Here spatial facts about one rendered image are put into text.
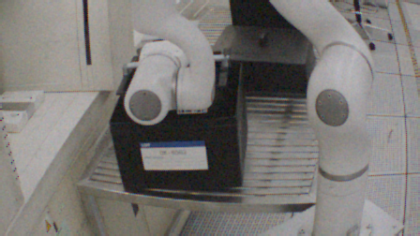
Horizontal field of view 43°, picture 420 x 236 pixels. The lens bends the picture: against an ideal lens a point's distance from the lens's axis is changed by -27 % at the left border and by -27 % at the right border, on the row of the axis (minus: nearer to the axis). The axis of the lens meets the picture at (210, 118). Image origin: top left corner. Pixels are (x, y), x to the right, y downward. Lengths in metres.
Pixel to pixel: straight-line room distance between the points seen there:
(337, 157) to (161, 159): 0.49
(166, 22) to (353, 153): 0.41
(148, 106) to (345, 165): 0.38
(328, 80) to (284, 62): 0.83
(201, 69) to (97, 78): 0.60
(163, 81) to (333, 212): 0.41
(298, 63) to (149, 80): 0.69
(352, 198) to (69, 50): 0.95
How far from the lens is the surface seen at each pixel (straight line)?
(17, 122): 1.69
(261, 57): 1.87
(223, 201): 1.47
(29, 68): 1.90
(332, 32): 1.12
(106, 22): 1.70
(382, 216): 1.36
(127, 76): 1.55
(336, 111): 1.02
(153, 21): 1.19
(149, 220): 2.19
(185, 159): 1.48
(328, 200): 1.20
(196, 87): 1.24
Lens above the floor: 1.60
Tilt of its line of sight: 28 degrees down
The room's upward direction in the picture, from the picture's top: 6 degrees counter-clockwise
